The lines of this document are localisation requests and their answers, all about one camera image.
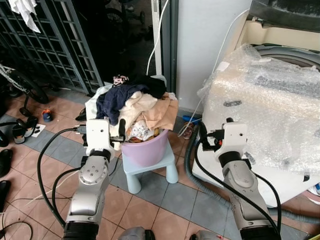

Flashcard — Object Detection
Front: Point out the white top-load washing machine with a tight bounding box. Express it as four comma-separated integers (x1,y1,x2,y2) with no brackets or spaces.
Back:
192,10,320,208

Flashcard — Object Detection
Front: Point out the dark washing machine lid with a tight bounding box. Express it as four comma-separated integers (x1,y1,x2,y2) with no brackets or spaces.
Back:
248,0,320,34

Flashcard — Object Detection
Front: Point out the white floral print garment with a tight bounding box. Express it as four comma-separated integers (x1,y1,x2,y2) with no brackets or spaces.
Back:
129,122,161,142

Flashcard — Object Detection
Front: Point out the cream knit garment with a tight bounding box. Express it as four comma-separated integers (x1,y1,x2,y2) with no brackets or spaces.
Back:
118,91,159,151

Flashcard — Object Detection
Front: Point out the navy blue garment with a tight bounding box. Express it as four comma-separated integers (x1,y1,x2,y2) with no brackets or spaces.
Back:
96,84,151,126

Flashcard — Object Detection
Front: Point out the purple plastic laundry basin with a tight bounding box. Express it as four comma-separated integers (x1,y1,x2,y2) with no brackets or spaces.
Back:
120,128,171,168

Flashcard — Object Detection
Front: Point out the plain white garment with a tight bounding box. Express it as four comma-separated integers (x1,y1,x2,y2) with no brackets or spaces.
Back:
84,85,113,123

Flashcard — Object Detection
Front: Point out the tan garment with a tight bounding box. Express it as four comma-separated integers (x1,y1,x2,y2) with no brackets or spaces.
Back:
142,95,179,133

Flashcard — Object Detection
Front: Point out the light blue plastic stool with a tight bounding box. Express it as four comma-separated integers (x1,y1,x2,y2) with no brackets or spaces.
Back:
121,142,179,195

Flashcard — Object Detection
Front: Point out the small floral patterned cloth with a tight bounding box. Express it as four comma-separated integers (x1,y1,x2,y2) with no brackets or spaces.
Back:
113,75,130,87

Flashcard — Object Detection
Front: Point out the black garment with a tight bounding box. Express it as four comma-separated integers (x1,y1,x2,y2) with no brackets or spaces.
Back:
127,75,167,99

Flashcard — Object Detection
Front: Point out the clear bubble wrap sheet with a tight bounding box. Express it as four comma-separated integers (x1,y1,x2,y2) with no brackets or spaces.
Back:
197,44,320,176

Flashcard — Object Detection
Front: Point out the small blue container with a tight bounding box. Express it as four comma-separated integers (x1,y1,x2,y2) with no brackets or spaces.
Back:
41,110,53,123

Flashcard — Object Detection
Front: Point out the grey left robot leg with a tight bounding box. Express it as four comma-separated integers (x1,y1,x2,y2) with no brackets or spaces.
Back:
117,226,156,240

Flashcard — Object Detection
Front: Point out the grey robot leg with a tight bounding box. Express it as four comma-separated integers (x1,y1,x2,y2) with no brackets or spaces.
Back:
189,230,224,240
117,226,156,240

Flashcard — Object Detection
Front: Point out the grey right robot leg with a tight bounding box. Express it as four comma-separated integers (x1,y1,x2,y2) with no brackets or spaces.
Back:
189,230,224,240

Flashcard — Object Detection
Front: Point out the black bicycle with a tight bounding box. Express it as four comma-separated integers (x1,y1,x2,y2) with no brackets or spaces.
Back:
0,62,51,106

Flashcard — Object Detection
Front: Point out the grey metal grille gate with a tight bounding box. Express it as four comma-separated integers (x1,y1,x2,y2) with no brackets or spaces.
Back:
0,0,104,96

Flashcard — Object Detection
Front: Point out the white blue sneaker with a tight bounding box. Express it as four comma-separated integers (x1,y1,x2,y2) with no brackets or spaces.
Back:
307,182,320,206

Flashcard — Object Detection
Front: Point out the black slipper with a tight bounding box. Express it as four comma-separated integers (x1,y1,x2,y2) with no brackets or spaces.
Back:
0,180,11,212
0,148,14,179

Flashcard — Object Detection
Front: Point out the white hanging cloth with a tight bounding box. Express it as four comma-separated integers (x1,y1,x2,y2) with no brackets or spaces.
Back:
8,0,40,34

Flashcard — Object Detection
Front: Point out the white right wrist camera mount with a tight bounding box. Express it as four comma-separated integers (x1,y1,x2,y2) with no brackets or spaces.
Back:
220,122,249,156

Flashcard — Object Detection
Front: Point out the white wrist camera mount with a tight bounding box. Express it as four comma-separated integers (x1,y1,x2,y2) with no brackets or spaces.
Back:
85,119,115,153
220,122,249,156

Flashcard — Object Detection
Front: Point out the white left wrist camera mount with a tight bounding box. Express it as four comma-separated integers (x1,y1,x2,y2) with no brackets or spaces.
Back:
85,119,115,153

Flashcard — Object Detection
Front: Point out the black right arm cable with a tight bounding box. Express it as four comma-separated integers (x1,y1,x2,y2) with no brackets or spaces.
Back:
193,122,282,237

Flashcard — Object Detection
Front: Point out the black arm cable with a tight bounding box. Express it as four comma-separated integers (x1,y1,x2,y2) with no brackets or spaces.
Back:
193,122,282,237
37,127,89,229

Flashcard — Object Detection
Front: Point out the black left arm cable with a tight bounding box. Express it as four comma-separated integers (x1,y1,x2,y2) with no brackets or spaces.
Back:
37,127,89,229

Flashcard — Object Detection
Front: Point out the grey door frame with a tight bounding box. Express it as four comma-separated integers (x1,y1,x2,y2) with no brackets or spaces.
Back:
152,0,180,96

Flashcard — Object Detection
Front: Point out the black strap sandal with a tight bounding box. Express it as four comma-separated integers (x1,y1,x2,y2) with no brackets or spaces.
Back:
12,116,40,145

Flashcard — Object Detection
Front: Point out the thin white cable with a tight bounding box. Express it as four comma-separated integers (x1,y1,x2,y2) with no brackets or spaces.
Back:
146,0,171,76

